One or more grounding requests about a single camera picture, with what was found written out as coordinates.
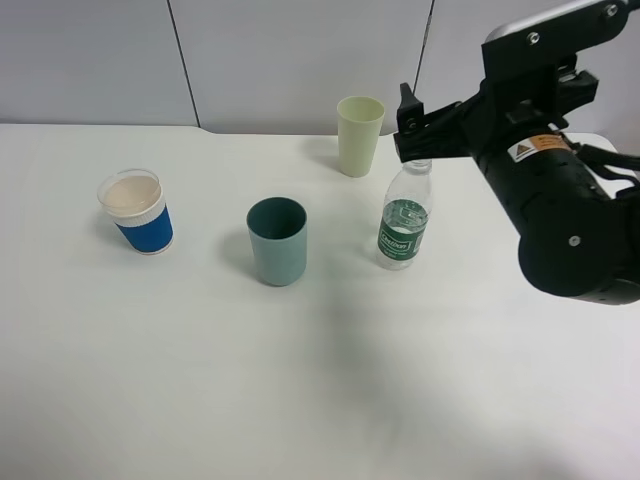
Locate teal plastic cup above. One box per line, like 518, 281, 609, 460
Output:
246, 197, 307, 287

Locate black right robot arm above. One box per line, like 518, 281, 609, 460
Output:
394, 66, 639, 305

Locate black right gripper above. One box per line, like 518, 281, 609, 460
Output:
394, 64, 599, 163

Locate blue sleeved paper cup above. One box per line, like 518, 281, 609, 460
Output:
97, 169, 174, 255

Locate pale green plastic cup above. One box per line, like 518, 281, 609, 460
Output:
337, 96, 385, 178

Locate clear water bottle green label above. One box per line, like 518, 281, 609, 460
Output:
377, 160, 433, 270

